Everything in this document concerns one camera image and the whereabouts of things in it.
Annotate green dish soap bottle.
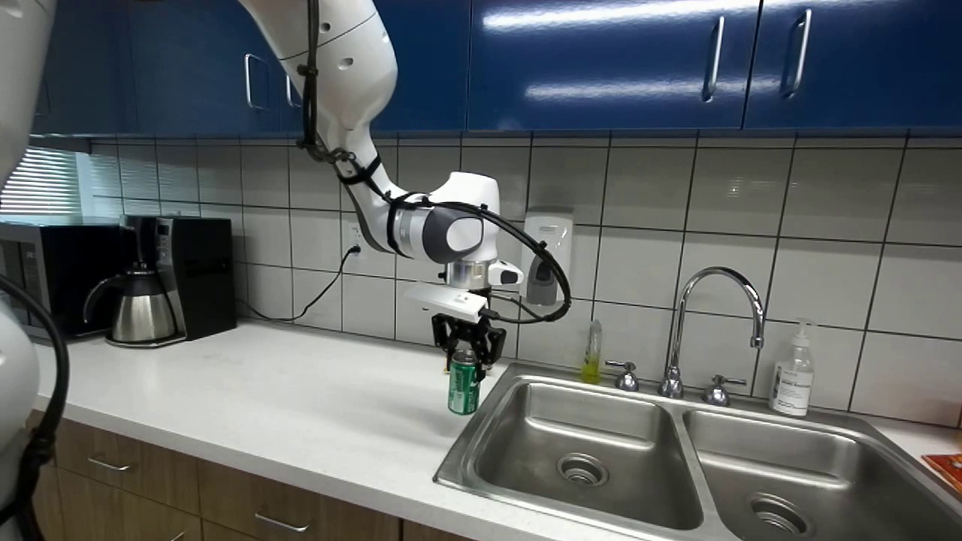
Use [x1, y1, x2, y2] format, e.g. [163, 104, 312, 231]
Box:
[580, 318, 605, 384]

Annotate black microwave oven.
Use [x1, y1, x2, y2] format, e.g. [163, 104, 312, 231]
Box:
[0, 222, 135, 341]

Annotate chrome kitchen faucet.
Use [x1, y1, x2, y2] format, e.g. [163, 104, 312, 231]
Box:
[652, 266, 767, 406]

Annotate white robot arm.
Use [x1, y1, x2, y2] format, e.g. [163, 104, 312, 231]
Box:
[0, 0, 506, 541]

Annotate blue upper cabinet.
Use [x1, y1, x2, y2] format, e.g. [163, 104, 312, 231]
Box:
[32, 0, 962, 139]

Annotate orange item on counter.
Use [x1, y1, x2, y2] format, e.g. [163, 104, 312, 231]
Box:
[922, 454, 962, 494]

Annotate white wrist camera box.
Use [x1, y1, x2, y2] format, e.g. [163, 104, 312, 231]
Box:
[412, 286, 486, 324]

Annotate black power cord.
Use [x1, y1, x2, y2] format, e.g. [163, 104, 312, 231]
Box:
[237, 241, 367, 329]

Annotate window blinds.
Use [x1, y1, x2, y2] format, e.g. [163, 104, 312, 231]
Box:
[0, 146, 81, 216]

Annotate black coffee maker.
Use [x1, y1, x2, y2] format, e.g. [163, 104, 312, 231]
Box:
[127, 216, 237, 341]

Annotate white wall soap dispenser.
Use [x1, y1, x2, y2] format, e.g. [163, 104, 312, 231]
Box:
[519, 215, 575, 307]

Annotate green soda can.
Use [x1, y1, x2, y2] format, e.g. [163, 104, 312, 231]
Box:
[448, 344, 478, 416]

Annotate clear soap pump bottle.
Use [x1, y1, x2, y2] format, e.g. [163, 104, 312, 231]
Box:
[771, 322, 816, 419]

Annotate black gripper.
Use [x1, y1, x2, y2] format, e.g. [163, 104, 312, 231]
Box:
[429, 317, 506, 383]

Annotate steel coffee carafe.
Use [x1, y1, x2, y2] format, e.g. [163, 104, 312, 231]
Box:
[81, 267, 177, 347]

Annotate stainless steel double sink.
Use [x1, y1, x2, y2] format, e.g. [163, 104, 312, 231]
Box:
[437, 369, 962, 541]

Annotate wooden lower cabinet drawers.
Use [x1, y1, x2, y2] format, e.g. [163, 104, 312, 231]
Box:
[32, 422, 463, 541]

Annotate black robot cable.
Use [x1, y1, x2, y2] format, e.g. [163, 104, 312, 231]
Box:
[296, 0, 575, 329]

